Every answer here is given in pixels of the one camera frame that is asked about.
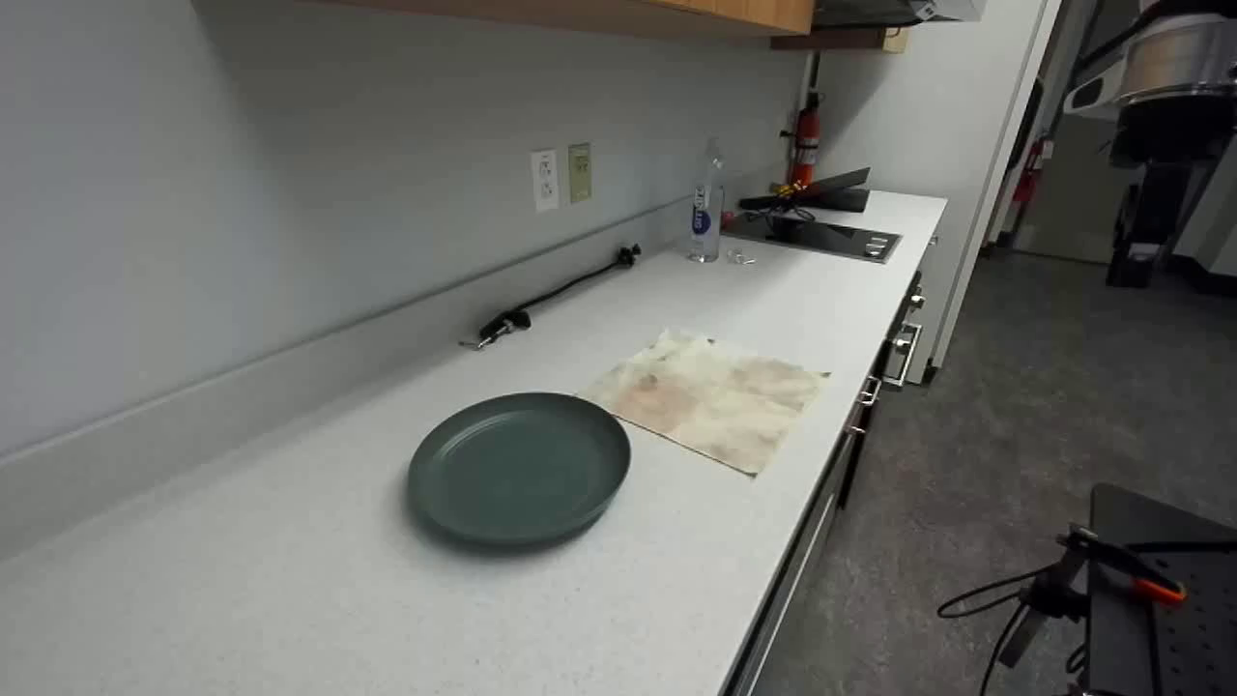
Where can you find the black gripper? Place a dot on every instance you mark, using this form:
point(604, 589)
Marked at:
point(1166, 156)

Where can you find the beige stained cloth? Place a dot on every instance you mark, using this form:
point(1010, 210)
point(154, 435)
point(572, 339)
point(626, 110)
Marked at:
point(715, 400)

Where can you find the black flat board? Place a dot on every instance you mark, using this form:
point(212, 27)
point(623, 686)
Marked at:
point(826, 237)

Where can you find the black angled stand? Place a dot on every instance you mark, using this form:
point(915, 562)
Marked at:
point(826, 195)

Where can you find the red fire extinguisher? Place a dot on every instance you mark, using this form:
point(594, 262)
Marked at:
point(805, 141)

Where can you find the dark green round plate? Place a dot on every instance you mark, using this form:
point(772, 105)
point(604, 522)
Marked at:
point(520, 468)

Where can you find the red wall-mounted object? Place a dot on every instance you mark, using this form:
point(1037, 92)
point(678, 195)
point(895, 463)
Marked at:
point(1031, 177)

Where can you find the wall power outlets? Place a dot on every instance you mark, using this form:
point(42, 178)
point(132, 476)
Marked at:
point(581, 173)

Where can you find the white wall power outlet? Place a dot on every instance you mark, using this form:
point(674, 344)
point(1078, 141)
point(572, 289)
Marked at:
point(545, 178)

